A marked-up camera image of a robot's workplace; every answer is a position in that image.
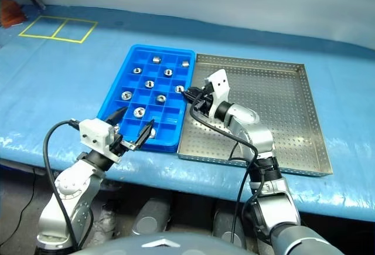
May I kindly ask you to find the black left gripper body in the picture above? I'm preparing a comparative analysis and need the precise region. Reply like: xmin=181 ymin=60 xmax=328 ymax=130
xmin=108 ymin=125 xmax=139 ymax=159

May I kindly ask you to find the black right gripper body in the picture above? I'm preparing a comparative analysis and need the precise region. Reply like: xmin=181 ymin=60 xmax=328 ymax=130
xmin=192 ymin=83 xmax=217 ymax=118

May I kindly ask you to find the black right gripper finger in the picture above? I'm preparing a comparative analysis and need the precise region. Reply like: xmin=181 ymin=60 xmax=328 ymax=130
xmin=183 ymin=87 xmax=206 ymax=96
xmin=185 ymin=94 xmax=206 ymax=106

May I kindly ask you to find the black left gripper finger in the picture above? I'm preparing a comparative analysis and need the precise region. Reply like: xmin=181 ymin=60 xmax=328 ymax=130
xmin=105 ymin=106 xmax=128 ymax=126
xmin=135 ymin=119 xmax=155 ymax=149

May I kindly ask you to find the blue compartment tray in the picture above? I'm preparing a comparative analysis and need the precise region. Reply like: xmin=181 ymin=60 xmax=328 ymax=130
xmin=96 ymin=43 xmax=196 ymax=153

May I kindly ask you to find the perforated metal tray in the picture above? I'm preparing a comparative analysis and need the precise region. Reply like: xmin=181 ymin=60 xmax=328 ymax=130
xmin=176 ymin=53 xmax=334 ymax=178

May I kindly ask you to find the dark grey rounded shape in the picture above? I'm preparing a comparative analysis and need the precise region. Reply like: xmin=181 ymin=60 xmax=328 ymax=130
xmin=130 ymin=198 xmax=172 ymax=237
xmin=212 ymin=207 xmax=248 ymax=249

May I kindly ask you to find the grey rounded body with chevron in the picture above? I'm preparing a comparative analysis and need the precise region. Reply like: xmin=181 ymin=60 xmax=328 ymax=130
xmin=67 ymin=231 xmax=212 ymax=255

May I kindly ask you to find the yellow tape floor marking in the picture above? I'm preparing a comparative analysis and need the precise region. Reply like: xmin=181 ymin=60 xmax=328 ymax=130
xmin=18 ymin=15 xmax=99 ymax=45

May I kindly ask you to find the orange ribbed object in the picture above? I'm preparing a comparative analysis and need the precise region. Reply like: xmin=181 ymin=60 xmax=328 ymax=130
xmin=0 ymin=0 xmax=29 ymax=29

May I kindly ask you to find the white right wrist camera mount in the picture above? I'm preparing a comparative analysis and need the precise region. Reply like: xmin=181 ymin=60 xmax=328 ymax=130
xmin=203 ymin=69 xmax=232 ymax=118

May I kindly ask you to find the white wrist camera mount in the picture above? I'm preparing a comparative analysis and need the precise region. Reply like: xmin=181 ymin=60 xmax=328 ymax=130
xmin=203 ymin=69 xmax=232 ymax=118
xmin=78 ymin=118 xmax=115 ymax=154

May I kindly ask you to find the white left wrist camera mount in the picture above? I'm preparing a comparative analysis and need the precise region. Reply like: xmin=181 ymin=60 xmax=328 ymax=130
xmin=78 ymin=118 xmax=115 ymax=154

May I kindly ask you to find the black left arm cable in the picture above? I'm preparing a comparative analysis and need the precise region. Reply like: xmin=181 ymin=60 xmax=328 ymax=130
xmin=42 ymin=118 xmax=95 ymax=253

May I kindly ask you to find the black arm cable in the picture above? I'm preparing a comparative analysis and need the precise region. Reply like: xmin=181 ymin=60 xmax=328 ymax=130
xmin=189 ymin=107 xmax=266 ymax=244
xmin=42 ymin=118 xmax=95 ymax=253

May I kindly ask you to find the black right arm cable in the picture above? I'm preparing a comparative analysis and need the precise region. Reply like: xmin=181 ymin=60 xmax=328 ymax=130
xmin=189 ymin=107 xmax=266 ymax=244

